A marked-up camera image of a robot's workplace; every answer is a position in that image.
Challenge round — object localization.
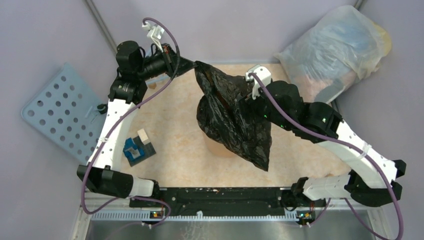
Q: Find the white cable comb strip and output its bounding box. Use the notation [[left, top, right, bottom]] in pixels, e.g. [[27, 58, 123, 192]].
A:
[[91, 210, 299, 222]]

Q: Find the large translucent trash bag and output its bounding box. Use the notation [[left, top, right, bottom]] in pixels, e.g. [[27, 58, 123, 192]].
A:
[[274, 5, 392, 104]]

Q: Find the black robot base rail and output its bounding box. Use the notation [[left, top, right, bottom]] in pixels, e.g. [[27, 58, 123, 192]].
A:
[[129, 187, 326, 217]]

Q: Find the dark grey flat plate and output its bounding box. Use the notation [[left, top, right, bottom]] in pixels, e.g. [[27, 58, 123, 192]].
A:
[[123, 136, 156, 167]]

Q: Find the light blue perforated board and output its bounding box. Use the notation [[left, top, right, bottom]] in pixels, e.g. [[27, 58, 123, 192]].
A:
[[21, 63, 106, 165]]

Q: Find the light blue tripod stand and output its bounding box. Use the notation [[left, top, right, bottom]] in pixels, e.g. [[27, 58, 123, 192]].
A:
[[96, 103, 108, 115]]

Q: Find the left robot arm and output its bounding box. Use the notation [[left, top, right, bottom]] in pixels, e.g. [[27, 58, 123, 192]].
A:
[[77, 40, 196, 207]]

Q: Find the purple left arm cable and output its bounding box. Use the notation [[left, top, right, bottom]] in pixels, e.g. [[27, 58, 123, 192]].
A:
[[80, 17, 181, 229]]

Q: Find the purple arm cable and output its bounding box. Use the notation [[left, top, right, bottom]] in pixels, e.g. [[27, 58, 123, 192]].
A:
[[250, 72, 405, 240], [80, 17, 181, 229]]

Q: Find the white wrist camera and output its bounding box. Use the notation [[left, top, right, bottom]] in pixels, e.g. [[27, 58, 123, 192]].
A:
[[142, 22, 165, 53], [245, 65, 273, 100]]

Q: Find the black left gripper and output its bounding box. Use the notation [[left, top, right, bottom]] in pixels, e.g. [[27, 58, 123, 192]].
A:
[[136, 42, 197, 81]]

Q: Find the orange plastic trash bin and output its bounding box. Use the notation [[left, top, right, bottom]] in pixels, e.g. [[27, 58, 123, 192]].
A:
[[202, 132, 237, 158]]

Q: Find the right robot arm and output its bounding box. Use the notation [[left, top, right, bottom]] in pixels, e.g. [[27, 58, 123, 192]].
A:
[[241, 79, 407, 207]]

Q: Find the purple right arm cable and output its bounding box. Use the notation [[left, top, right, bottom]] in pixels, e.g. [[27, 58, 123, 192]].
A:
[[250, 72, 405, 240]]

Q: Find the blue clamp block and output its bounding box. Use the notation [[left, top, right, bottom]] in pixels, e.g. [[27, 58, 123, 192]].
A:
[[123, 138, 145, 163]]

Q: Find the small wooden block by tripod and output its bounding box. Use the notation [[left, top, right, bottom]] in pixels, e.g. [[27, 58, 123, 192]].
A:
[[147, 82, 157, 90]]

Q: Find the white cube block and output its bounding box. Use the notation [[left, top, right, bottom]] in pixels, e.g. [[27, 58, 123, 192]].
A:
[[137, 128, 151, 145]]

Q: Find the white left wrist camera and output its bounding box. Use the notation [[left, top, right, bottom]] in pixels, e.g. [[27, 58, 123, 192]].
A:
[[142, 22, 165, 53]]

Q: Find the black trash bag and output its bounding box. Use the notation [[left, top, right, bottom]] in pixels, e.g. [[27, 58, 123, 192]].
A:
[[194, 61, 272, 171]]

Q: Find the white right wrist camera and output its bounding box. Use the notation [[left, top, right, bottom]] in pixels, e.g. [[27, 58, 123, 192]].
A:
[[245, 65, 273, 100]]

